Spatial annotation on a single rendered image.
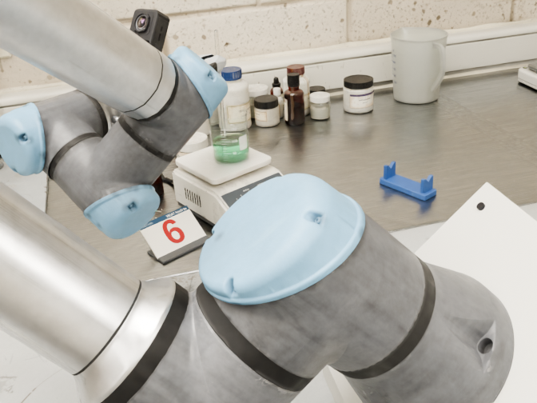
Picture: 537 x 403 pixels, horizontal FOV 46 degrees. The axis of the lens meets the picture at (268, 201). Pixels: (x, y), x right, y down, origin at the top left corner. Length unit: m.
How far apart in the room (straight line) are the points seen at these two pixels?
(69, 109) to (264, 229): 0.38
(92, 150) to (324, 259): 0.38
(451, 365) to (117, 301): 0.26
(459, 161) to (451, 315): 0.73
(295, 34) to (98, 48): 1.01
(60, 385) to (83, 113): 0.31
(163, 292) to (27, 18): 0.24
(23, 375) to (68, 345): 0.35
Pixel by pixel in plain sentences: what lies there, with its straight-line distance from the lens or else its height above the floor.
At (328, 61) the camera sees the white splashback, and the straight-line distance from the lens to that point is 1.56.
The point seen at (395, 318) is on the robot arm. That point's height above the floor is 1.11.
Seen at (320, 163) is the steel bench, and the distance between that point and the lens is 1.22.
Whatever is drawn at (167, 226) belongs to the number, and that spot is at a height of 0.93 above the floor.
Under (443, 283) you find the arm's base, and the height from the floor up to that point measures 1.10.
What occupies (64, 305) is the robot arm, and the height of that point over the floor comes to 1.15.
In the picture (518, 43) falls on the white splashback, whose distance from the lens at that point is 1.80.
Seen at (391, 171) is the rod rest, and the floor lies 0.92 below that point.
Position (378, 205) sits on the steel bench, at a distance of 1.07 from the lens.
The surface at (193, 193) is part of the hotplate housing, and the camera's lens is 1.03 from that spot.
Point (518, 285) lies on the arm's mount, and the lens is 0.60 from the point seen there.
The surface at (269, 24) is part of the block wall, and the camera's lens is 1.54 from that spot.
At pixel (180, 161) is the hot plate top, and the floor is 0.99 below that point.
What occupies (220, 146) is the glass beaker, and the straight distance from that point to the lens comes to 1.01.
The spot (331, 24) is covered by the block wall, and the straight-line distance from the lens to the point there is 1.59.
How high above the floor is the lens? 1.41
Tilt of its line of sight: 28 degrees down
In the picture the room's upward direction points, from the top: 4 degrees counter-clockwise
